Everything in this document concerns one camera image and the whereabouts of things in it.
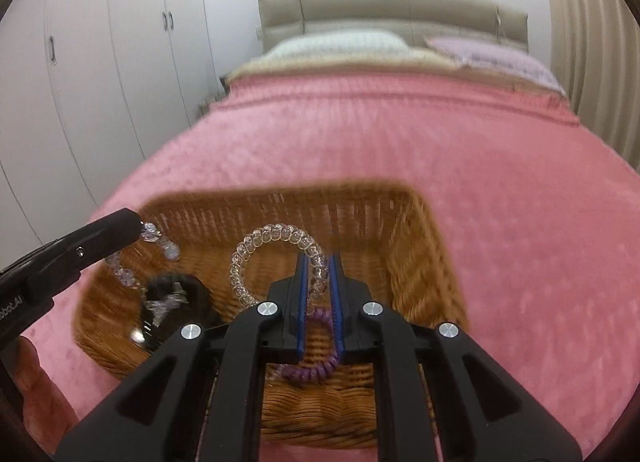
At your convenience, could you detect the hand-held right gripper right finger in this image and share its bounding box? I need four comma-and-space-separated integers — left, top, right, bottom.
328, 252, 584, 462

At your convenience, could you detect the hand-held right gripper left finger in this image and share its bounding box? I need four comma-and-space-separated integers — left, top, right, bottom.
55, 253, 307, 462

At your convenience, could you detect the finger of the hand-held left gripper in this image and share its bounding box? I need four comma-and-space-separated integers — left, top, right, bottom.
27, 208, 144, 304

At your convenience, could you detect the brown wicker basket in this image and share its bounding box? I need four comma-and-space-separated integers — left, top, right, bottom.
74, 182, 472, 449

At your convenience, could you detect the clear spiral hair tie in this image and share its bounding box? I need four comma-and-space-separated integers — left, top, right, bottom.
229, 223, 329, 311

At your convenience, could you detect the clear crystal bead bracelet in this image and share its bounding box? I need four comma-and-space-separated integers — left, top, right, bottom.
104, 221, 182, 291

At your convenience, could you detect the person's left hand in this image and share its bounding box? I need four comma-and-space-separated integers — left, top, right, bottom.
14, 336, 77, 454

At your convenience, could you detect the white wardrobe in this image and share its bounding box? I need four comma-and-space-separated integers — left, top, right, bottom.
0, 0, 222, 263

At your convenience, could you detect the pink textured blanket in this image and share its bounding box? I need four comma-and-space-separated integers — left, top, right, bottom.
20, 70, 640, 462

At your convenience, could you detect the beige bed sheet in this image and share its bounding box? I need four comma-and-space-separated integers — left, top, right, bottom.
220, 48, 468, 89

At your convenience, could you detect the lavender pillow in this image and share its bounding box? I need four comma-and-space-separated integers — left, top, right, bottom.
425, 34, 569, 94

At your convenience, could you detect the beige padded headboard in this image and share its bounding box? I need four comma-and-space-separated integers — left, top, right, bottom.
257, 0, 530, 56

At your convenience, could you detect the beige curtain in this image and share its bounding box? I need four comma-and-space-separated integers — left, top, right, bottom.
537, 0, 640, 164

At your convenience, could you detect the purple spiral hair tie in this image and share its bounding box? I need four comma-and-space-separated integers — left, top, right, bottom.
272, 306, 344, 387

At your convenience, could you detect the black hair tie with crystals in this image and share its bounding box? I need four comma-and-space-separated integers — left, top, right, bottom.
130, 272, 222, 351

